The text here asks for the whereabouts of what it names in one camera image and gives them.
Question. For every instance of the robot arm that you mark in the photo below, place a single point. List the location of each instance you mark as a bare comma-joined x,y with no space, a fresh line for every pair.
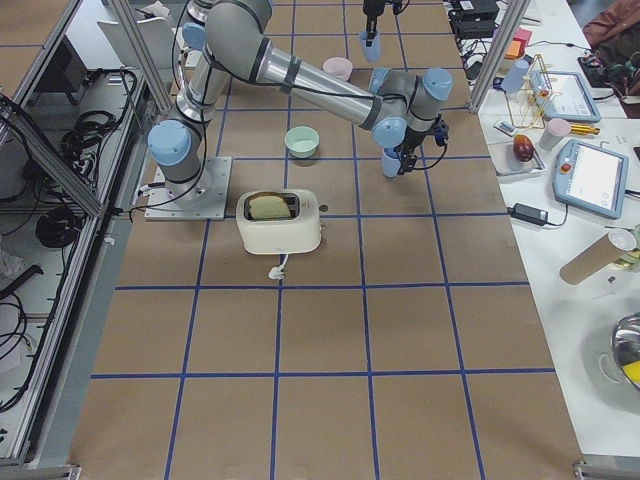
262,55

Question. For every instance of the black power adapter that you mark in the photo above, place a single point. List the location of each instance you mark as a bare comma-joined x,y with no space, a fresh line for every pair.
528,214

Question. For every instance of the cardboard tube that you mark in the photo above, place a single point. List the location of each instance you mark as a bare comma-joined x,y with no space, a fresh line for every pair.
598,255

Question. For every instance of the metal tray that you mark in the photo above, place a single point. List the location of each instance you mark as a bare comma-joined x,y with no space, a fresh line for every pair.
508,167

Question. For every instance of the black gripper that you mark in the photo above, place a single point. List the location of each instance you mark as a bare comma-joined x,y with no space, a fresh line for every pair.
411,140
370,14

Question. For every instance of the mint green bowl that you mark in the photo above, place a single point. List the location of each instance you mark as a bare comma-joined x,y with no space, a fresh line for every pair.
301,141

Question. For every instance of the gold wire rack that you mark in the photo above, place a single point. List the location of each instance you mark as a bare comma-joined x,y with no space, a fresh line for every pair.
524,111

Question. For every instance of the pink bowl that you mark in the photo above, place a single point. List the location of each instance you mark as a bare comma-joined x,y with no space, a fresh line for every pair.
338,67

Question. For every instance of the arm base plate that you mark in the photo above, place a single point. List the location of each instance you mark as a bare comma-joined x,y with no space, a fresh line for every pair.
201,199

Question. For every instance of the light blue cup on desk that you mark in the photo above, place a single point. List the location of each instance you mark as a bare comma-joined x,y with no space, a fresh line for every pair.
515,77

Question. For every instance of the teach pendant tablet near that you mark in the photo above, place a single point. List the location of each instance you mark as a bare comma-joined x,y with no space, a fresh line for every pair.
591,178

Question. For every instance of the bread slice in toaster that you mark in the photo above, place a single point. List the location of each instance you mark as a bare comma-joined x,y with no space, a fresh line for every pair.
268,207

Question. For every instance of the teach pendant tablet far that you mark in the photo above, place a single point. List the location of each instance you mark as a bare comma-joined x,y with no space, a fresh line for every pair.
563,95

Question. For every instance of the steel mixing bowl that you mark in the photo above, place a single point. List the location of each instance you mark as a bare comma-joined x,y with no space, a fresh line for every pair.
620,364

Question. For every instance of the cream white toaster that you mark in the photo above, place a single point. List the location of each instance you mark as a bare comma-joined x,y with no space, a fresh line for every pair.
301,233

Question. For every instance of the teach pendant tablet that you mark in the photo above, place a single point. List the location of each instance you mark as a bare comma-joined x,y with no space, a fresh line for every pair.
591,178
563,95

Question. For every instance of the red apple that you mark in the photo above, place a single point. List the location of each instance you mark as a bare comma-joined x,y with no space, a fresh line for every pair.
523,148

